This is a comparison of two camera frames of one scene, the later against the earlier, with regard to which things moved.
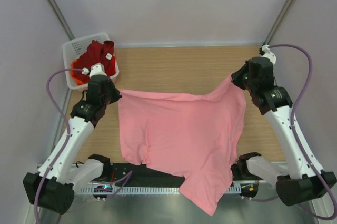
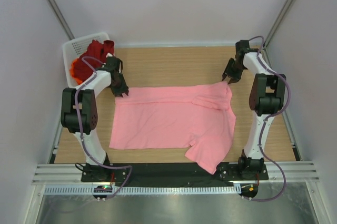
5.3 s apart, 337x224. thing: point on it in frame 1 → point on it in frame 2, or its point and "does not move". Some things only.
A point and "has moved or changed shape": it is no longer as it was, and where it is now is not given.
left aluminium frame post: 52,3 does not move
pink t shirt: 197,137 has moved or changed shape
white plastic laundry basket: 73,49 does not move
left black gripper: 116,96 → 123,89
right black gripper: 237,77 → 234,77
